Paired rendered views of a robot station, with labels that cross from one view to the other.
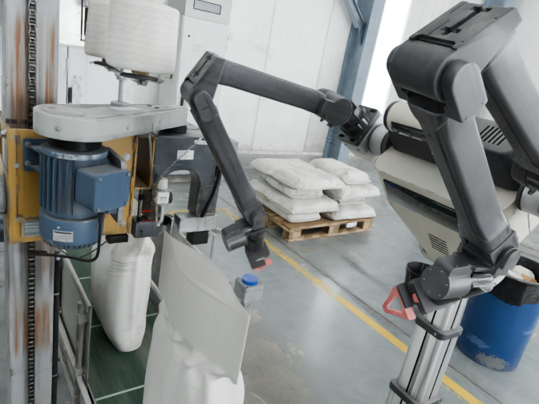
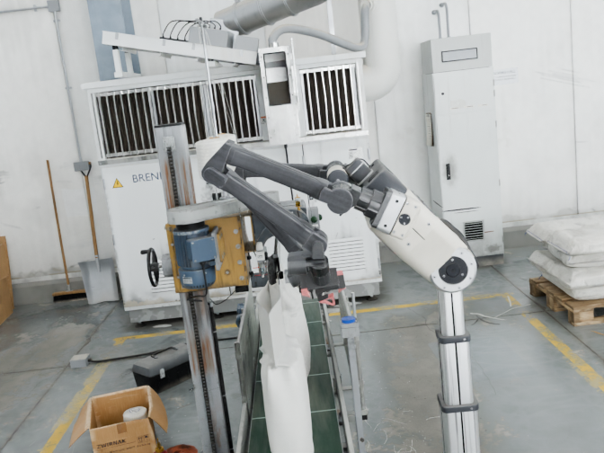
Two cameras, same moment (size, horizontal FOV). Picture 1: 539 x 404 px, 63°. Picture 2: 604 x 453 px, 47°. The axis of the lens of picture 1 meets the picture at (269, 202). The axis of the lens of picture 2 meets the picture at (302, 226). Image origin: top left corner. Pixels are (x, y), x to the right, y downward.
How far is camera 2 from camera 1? 187 cm
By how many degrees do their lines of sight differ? 37
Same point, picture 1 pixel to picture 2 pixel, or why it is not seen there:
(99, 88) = not seen: hidden behind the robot
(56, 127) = (173, 218)
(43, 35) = (179, 168)
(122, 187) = (209, 247)
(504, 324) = not seen: outside the picture
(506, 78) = (247, 164)
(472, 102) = (217, 181)
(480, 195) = (272, 216)
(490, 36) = (218, 155)
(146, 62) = not seen: hidden behind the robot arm
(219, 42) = (483, 89)
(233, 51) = (520, 91)
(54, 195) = (181, 257)
